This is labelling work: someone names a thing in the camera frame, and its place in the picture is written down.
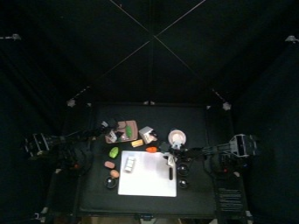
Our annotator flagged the white rice sushi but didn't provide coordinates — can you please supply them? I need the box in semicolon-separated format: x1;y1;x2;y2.
122;157;137;173

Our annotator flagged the white cutting board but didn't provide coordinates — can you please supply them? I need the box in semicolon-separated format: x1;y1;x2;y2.
116;150;177;198

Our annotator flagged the pink toy sushi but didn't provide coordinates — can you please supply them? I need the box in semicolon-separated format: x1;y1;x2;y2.
102;160;117;170

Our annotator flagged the green toy cucumber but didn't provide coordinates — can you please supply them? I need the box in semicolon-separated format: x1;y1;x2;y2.
122;126;133;139

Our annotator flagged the brown rectangular tray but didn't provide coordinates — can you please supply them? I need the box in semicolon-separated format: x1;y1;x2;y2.
104;120;140;144

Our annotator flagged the small black bowl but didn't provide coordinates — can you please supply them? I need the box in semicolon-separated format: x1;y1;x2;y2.
176;178;192;189
176;164;192;177
104;176;118;189

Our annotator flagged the pink and white plate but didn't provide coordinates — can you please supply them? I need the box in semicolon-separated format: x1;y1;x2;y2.
166;129;188;147

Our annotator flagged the green toy leaf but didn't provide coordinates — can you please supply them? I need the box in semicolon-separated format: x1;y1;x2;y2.
106;146;120;159

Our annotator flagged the grey white small box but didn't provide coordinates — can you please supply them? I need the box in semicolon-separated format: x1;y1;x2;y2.
137;125;158;145

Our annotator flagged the white printed label sticker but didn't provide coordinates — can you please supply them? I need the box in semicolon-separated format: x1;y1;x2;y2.
217;187;242;212

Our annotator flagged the black handled knife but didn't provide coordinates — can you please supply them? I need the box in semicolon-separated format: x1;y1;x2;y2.
166;163;174;181

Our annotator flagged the thin white diagonal cord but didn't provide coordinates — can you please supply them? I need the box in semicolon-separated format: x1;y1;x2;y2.
69;0;208;102
108;0;230;107

